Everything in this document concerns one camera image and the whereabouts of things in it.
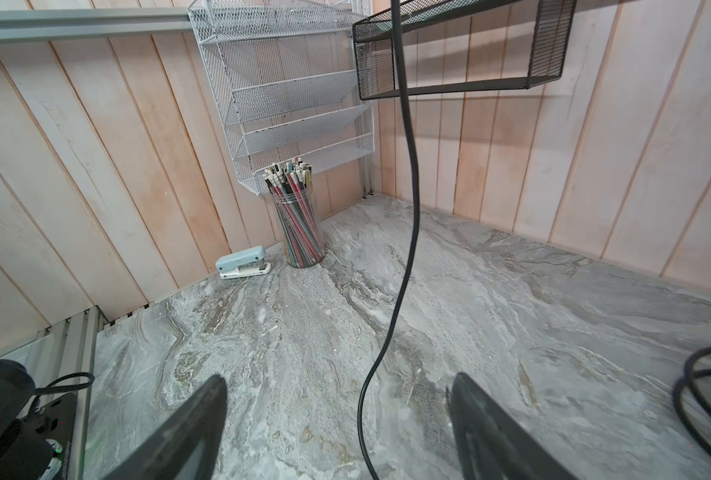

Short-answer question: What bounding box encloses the white wire mesh wall shelf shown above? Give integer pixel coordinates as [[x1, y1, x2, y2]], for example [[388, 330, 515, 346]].
[[187, 1, 375, 195]]

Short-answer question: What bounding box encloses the black wire mesh wall basket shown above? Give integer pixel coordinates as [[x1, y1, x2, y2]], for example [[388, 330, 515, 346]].
[[352, 1, 577, 100]]

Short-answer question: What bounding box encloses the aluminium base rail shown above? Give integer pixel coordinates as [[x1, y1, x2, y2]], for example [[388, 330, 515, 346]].
[[0, 306, 105, 479]]

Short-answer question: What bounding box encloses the clear cup of pencils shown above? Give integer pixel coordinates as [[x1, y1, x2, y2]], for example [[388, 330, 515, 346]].
[[262, 157, 325, 269]]

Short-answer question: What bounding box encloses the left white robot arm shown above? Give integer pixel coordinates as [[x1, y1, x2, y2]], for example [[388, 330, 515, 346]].
[[0, 359, 94, 479]]

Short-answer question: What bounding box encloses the large black gaming headset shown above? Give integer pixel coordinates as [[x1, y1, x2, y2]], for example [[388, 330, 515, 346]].
[[356, 0, 711, 480]]

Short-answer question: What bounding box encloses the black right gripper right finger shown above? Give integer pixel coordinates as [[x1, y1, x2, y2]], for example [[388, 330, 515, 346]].
[[449, 372, 575, 479]]

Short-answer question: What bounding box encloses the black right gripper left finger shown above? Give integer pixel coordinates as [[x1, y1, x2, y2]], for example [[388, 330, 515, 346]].
[[107, 375, 227, 479]]

